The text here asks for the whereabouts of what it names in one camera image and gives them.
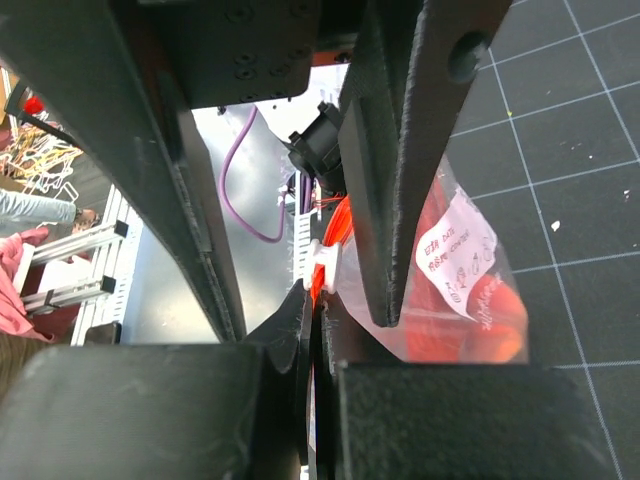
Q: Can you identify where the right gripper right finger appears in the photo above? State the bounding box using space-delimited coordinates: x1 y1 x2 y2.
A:
312 295 614 479

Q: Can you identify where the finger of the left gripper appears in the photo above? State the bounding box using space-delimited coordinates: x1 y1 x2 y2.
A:
338 0 511 327
1 1 246 342

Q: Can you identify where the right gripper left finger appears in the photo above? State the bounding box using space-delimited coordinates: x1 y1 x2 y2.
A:
1 287 312 479

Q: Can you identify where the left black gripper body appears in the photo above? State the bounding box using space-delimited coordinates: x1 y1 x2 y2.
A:
109 0 366 109

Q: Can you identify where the orange zip top bag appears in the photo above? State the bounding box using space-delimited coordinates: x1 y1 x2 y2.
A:
302 159 529 364

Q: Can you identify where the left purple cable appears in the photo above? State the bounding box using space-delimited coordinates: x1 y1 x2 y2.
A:
219 104 314 245

